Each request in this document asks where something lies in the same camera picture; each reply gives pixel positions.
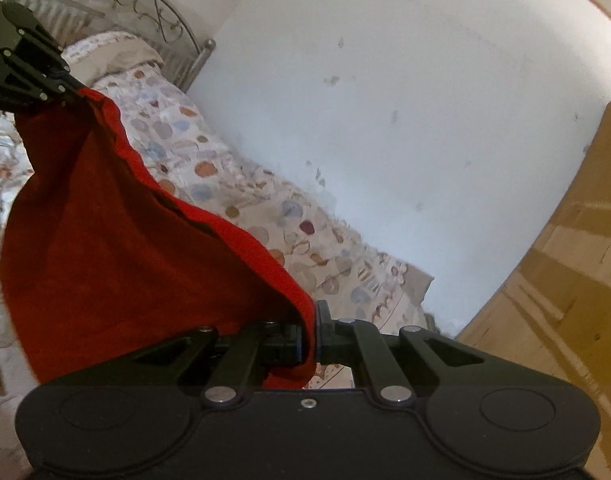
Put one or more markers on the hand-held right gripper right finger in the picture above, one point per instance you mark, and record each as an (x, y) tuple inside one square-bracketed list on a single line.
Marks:
[(324, 335)]

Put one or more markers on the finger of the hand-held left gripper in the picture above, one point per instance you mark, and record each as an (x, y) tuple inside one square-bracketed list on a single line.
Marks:
[(25, 85), (40, 42)]

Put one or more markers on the beige cloth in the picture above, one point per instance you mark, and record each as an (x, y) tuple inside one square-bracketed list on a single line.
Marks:
[(419, 282)]

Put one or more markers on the plywood panel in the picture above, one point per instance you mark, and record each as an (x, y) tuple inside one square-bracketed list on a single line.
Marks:
[(560, 285)]

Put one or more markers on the red knit sweater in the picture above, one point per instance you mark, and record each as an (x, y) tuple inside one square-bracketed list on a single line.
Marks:
[(110, 260)]

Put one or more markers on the metal bed headboard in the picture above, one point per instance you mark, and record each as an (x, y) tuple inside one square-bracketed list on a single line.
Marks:
[(185, 35)]

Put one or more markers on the patterned pillow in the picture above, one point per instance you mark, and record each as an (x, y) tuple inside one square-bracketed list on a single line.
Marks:
[(110, 52)]

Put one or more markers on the patterned duvet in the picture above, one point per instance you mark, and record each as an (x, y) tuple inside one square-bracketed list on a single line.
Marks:
[(225, 180)]

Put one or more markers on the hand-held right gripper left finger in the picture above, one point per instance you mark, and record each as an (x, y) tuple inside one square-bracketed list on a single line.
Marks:
[(290, 345)]

